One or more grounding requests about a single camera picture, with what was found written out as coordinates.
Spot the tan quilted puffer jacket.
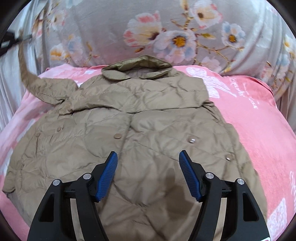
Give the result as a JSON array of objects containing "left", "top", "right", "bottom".
[{"left": 4, "top": 50, "right": 267, "bottom": 240}]

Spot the silver satin bed sheet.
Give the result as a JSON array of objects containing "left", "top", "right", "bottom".
[{"left": 1, "top": 10, "right": 49, "bottom": 131}]

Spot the pink floral blanket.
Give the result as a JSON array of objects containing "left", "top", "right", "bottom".
[{"left": 1, "top": 64, "right": 295, "bottom": 240}]

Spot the grey floral duvet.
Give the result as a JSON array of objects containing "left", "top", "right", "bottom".
[{"left": 19, "top": 1, "right": 295, "bottom": 101}]

